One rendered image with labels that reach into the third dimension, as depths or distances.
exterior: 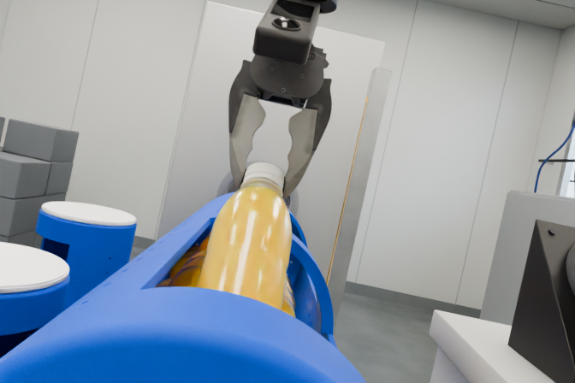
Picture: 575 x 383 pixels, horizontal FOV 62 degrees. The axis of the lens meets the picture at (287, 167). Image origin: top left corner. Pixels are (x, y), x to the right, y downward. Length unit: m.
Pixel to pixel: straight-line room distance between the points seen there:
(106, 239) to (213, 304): 1.23
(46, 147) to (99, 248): 2.64
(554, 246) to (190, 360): 0.51
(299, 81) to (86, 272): 1.14
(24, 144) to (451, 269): 4.41
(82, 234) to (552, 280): 1.19
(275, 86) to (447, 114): 5.20
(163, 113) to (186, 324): 5.27
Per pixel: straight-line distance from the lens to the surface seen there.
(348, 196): 1.66
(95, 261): 1.50
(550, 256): 0.66
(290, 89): 0.47
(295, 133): 0.47
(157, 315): 0.25
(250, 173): 0.45
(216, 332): 0.24
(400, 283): 5.63
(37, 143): 4.12
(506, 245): 3.27
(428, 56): 5.66
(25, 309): 0.90
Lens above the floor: 1.32
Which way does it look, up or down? 1 degrees down
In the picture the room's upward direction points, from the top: 12 degrees clockwise
